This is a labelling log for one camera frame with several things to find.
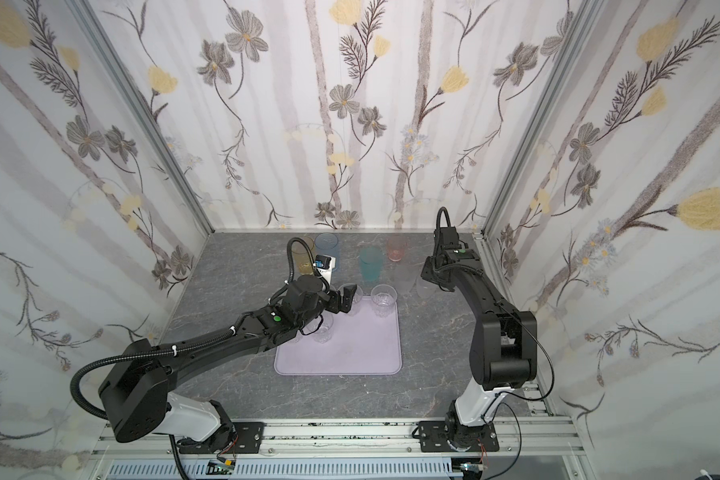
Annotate aluminium corner post right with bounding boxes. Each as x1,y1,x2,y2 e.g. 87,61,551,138
481,0,607,236

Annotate frosted textured plastic cup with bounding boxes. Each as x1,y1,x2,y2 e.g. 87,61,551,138
393,263,419,295

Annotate aluminium corner post left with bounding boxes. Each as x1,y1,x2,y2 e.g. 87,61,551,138
65,0,215,236

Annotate teal textured plastic cup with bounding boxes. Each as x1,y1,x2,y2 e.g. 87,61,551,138
359,245,384,283

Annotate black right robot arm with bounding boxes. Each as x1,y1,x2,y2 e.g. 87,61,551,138
421,226,538,451

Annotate blue textured plastic cup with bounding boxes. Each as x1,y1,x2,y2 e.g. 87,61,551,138
314,232,340,270

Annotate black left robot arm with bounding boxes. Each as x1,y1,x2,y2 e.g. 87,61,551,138
70,276,357,453

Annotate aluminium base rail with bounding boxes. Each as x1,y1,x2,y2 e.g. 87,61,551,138
86,416,595,480

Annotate white perforated cable duct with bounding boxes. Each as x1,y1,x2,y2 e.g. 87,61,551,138
95,458,463,479

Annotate yellow transparent plastic cup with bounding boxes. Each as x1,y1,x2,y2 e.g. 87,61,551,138
290,236,315,275

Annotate clear glass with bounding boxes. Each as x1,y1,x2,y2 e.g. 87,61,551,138
311,313,334,344
348,285,364,316

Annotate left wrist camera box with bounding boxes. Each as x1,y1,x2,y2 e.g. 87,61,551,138
314,254,336,282

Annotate lilac plastic tray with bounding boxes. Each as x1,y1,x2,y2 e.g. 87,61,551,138
274,297,403,376

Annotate aluminium corner post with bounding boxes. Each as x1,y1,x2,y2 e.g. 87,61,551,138
65,0,215,236
481,0,607,236

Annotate pink plastic cup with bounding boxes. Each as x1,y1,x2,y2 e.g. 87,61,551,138
387,235,408,262

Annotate clear glass tumbler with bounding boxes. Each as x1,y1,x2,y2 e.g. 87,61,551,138
371,284,397,318

